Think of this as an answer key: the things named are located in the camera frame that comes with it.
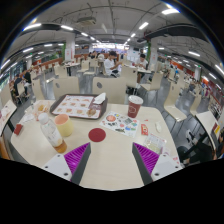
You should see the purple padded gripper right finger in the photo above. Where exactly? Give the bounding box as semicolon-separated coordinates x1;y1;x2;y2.
131;142;183;186

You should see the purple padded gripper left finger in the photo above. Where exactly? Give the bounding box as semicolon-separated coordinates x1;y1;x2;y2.
42;142;92;186

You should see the clear plastic wrapper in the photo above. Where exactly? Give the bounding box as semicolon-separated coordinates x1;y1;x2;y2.
144;133;166;154

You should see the small red sauce packet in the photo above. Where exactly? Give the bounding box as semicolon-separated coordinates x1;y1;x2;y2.
141;124;148;136

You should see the dark red round coaster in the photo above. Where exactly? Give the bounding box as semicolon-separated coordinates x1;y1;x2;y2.
88;128;106;142

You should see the clear plastic drink bottle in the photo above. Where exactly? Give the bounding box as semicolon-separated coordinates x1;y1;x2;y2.
38;113;67;153

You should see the yellow cup with pink rim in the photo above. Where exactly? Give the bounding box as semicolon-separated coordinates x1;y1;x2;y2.
54;114;74;137

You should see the colourful sticker leaflet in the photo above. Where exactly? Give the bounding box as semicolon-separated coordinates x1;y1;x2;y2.
100;111;139;138

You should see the brown food tray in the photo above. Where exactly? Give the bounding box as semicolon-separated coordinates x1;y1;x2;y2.
50;94;108;120

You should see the printed tray liner paper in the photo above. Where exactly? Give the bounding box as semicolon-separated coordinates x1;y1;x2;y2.
52;95;101;119

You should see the beige chair at right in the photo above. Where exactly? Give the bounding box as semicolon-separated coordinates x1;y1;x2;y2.
164;83;187;124

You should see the red paper cup with lid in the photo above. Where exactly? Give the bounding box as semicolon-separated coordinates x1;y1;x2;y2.
128;95;143;118

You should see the crumpled white napkin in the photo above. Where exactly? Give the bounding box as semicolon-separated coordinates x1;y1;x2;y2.
94;92;106;105

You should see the food wrapper with snack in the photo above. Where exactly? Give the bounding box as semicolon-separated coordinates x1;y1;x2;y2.
33;100;50;117

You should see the small red card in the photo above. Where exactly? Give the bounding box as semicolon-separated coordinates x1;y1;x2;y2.
14;124;23;135

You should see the beige chair behind table left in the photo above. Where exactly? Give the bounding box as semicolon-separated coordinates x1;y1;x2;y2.
53;76;80;100

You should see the beige chair behind table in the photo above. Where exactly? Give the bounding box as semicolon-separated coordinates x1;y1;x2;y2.
92;77;126;104
53;76;80;100

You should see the beige chair behind table right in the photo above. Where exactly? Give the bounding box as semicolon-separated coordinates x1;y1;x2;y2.
92;77;126;104

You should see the person in white shirt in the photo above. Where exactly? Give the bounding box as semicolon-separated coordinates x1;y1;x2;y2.
104;51;121;77

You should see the seated person in background right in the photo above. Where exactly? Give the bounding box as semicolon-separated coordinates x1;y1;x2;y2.
135;54;148;69

